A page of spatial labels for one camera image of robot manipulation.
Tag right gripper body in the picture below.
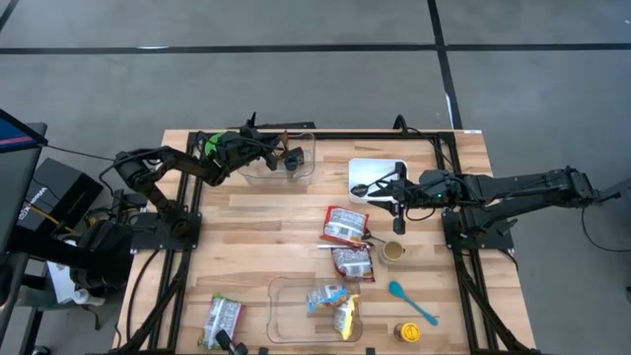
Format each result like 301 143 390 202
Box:
406 169 464 206

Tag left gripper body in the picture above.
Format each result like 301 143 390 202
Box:
219 128 267 169

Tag black-lid spice jar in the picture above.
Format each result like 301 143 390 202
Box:
284 147 306 173

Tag black ladle with metal handle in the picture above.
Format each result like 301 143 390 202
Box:
350 170 398 196

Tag blue ramen noodle packet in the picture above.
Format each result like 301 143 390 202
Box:
306 283 349 316

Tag yellow ramen noodle packet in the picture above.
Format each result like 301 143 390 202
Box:
332 294 361 341

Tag green ramen noodle packet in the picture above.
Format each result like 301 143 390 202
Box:
197 292 246 350

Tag clear plastic bin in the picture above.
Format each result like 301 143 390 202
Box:
266 275 365 345
238 130 316 187

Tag green plastic bowl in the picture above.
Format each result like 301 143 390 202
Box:
204 133 223 158

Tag white plastic bin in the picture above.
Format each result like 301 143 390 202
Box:
347 157 410 205

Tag tan spice jar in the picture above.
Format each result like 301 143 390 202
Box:
378 240 409 265

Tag red ramen noodle packet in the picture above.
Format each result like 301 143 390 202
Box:
319 205 371 249
329 245 377 283

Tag teal silicone spoon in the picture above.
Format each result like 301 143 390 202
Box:
387 280 440 327

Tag yellow-lid jar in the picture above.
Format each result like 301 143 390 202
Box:
392 320 422 345

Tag black equipment stand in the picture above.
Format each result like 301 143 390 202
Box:
9 216 137 297

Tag black case white lettering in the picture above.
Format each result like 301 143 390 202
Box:
17 157 105 236

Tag white paper sheet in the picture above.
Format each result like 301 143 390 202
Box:
46 260 105 308

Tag computer monitor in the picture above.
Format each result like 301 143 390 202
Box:
0 107 49 257

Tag black table frame rails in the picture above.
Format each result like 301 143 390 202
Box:
112 128 543 355

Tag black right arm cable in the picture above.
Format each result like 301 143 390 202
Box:
580 206 631 253

